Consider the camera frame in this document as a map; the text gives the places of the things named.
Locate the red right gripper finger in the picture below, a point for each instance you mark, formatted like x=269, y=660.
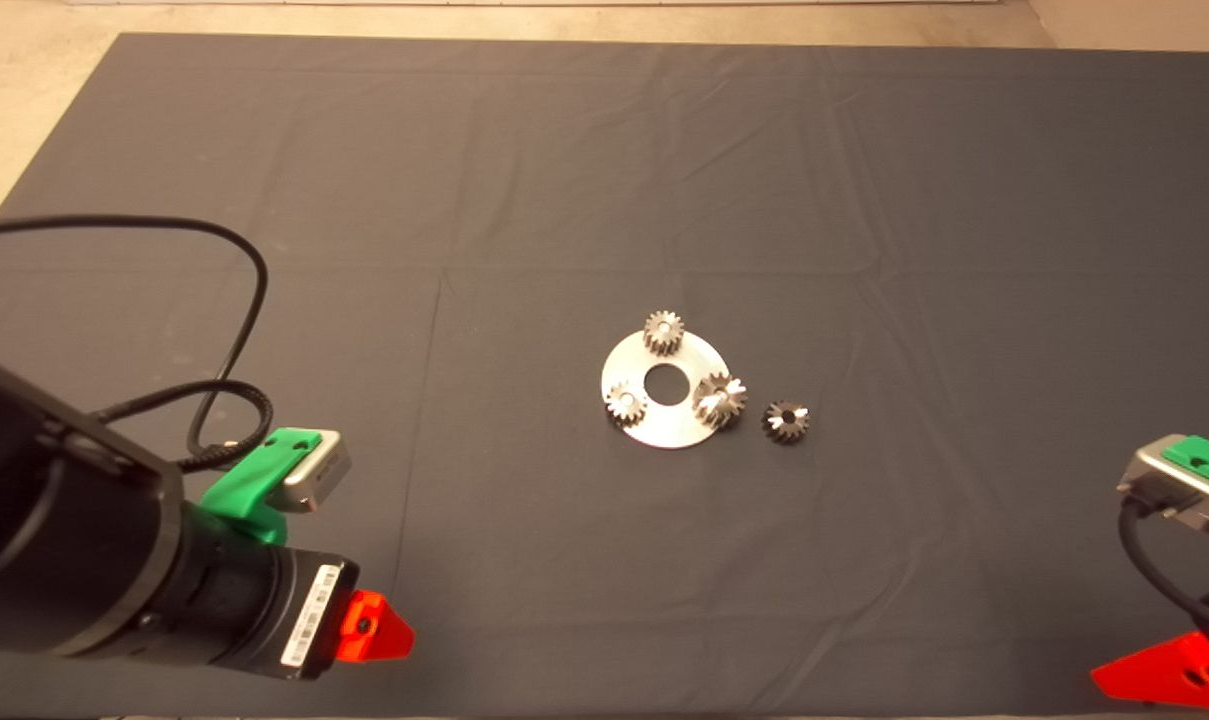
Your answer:
x=1179, y=675

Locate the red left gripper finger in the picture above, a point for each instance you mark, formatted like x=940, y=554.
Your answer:
x=379, y=630

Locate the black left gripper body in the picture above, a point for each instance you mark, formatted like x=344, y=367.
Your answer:
x=299, y=610

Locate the larger steel bevel gear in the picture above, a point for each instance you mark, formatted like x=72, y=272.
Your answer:
x=720, y=398

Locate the smaller dark bevel gear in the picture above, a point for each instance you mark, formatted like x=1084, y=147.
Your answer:
x=785, y=421

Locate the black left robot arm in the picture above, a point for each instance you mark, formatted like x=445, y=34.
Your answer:
x=64, y=500

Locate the small steel gear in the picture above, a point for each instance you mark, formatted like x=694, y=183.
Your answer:
x=664, y=332
x=625, y=404

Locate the round metal plate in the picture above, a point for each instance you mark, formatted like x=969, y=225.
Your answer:
x=669, y=425

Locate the dark grey table cloth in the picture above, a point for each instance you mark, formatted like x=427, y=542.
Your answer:
x=564, y=160

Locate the green left camera mount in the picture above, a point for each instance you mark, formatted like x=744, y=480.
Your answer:
x=249, y=490

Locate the silver left camera box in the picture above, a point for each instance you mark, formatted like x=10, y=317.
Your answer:
x=319, y=478

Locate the silver camera box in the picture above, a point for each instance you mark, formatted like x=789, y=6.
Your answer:
x=319, y=478
x=1159, y=490

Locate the silver right camera box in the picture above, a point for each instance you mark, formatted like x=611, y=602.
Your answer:
x=1159, y=490

